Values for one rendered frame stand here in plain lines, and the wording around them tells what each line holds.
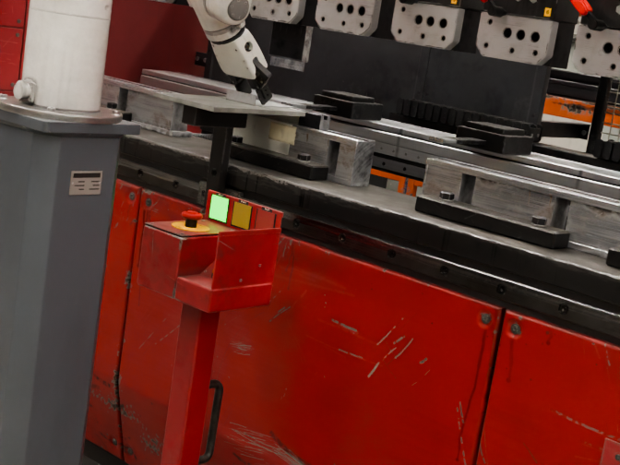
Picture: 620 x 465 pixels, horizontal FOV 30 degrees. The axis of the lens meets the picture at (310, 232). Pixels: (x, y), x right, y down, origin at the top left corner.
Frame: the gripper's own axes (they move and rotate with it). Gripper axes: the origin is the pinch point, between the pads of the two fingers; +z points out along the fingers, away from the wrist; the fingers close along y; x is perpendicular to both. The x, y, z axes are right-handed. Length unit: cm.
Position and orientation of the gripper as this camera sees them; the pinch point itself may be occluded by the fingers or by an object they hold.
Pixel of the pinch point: (254, 91)
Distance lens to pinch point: 244.8
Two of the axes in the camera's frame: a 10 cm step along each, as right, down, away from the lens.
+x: -6.1, 6.6, -4.4
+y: -7.3, -2.4, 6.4
